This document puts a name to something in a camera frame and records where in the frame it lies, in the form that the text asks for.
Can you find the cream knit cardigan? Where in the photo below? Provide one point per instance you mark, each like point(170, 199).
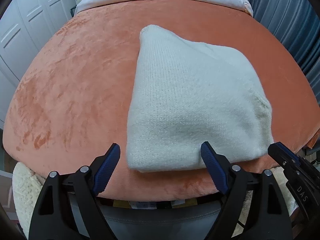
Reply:
point(186, 93)

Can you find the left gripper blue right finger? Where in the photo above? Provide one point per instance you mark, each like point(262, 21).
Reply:
point(214, 164)

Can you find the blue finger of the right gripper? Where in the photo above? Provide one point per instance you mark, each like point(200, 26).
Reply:
point(281, 148)

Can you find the grey blue curtain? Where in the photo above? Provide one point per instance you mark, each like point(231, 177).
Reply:
point(296, 25)

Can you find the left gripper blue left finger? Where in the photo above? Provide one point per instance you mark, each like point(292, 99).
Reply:
point(103, 167)

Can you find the white fluffy rug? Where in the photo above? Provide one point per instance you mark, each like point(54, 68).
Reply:
point(26, 187)

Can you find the orange plush bed blanket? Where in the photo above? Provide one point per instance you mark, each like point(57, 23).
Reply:
point(72, 102)

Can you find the white wardrobe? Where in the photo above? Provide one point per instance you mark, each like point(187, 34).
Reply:
point(26, 26)

